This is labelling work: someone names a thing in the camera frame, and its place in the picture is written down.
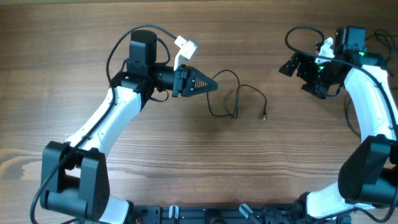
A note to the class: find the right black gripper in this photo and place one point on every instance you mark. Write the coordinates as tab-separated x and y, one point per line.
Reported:
303	74

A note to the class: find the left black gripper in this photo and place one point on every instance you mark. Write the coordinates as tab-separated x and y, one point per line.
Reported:
184	82

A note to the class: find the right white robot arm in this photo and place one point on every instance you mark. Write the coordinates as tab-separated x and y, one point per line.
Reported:
368	179

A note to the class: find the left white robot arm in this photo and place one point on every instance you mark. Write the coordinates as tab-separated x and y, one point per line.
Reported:
74	175

